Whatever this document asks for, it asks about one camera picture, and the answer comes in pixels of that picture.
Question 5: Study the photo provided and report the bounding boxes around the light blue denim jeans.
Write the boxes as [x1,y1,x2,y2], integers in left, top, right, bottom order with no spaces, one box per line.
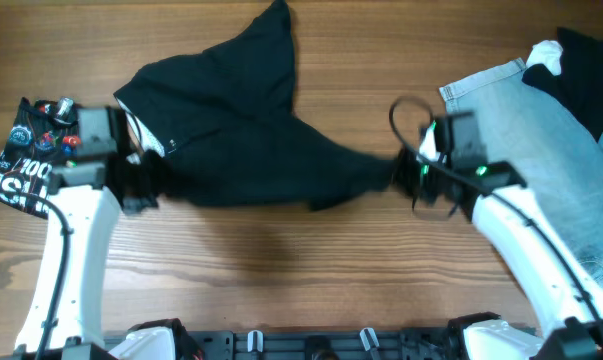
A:
[439,58,603,288]

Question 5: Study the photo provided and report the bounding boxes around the right black cable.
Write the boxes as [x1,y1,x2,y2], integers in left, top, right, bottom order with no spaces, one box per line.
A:
[388,95,603,360]

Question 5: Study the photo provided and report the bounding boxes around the folded black printed jersey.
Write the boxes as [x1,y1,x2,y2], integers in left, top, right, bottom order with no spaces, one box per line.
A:
[0,97,81,219]

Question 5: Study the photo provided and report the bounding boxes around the left black cable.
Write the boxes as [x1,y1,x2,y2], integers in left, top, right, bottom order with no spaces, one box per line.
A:
[0,187,75,360]

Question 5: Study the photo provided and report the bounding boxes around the white garment in pile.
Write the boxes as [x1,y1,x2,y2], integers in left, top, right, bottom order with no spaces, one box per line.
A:
[526,40,563,76]

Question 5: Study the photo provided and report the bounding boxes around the black shorts with white trim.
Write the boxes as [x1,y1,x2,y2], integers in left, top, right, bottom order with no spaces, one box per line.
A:
[114,1,394,210]

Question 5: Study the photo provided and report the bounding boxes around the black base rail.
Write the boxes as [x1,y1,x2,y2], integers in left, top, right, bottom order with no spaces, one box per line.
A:
[189,327,468,360]

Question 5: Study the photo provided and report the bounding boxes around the black garment in pile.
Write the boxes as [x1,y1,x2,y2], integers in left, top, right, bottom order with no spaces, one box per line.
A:
[522,27,603,140]

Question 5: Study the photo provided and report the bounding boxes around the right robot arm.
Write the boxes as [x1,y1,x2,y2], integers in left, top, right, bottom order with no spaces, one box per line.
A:
[395,112,603,359]

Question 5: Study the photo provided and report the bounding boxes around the black cable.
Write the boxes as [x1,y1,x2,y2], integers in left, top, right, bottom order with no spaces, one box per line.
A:
[388,95,603,360]
[0,187,75,360]

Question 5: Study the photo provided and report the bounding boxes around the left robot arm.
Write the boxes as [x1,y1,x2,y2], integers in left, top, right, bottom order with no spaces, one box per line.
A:
[0,100,177,359]

